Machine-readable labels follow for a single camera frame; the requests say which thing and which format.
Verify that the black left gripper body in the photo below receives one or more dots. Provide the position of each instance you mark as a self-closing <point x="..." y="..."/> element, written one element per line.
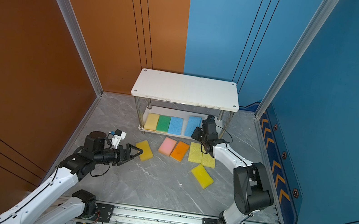
<point x="118" y="157"/>

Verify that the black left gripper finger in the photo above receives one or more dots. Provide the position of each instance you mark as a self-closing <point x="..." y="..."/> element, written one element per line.
<point x="133" y="150"/>
<point x="131" y="157"/>

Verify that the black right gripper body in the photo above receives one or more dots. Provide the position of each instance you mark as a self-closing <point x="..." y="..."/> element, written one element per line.
<point x="198" y="135"/>

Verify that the blue sponge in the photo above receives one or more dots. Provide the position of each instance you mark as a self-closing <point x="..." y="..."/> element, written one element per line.
<point x="175" y="126"/>
<point x="192" y="123"/>

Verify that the pale yellow sponge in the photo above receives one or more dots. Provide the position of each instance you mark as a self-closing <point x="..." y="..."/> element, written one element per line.
<point x="151" y="122"/>

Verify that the green sponge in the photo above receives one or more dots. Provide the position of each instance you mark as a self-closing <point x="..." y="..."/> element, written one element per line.
<point x="163" y="124"/>

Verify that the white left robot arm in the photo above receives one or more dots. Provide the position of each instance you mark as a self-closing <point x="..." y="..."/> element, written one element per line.
<point x="99" y="148"/>

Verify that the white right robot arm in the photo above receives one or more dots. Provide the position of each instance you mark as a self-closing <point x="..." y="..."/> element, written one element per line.
<point x="252" y="188"/>

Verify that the white two-tier shelf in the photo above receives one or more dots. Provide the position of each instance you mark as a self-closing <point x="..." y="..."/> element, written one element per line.
<point x="183" y="96"/>

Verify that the lime porous sponge left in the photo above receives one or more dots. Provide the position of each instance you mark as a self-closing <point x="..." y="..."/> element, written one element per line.
<point x="195" y="153"/>

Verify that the lime porous sponge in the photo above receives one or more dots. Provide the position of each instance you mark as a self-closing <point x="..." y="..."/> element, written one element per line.
<point x="195" y="153"/>
<point x="208" y="161"/>

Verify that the lime porous sponge right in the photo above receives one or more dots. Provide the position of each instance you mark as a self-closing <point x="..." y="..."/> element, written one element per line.
<point x="208" y="161"/>

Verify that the orange sponge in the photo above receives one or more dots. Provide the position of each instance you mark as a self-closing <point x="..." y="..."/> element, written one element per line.
<point x="179" y="151"/>

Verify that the pink sponge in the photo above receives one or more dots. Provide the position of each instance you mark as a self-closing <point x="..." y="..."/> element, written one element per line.
<point x="167" y="146"/>

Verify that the bright yellow sponge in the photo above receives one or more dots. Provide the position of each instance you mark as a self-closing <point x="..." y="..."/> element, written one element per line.
<point x="202" y="176"/>

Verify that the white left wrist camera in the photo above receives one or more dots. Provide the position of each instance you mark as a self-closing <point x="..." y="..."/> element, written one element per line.
<point x="115" y="138"/>

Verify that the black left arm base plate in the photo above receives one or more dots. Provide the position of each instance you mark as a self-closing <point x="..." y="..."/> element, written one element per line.
<point x="105" y="212"/>

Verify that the aluminium corner post right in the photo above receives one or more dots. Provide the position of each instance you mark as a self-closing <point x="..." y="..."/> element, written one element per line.
<point x="315" y="24"/>

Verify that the aluminium corner post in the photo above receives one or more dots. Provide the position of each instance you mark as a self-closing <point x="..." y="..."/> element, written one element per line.
<point x="315" y="24"/>
<point x="76" y="34"/>

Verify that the aluminium corner post left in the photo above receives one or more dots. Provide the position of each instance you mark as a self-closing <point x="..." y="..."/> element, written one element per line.
<point x="76" y="34"/>

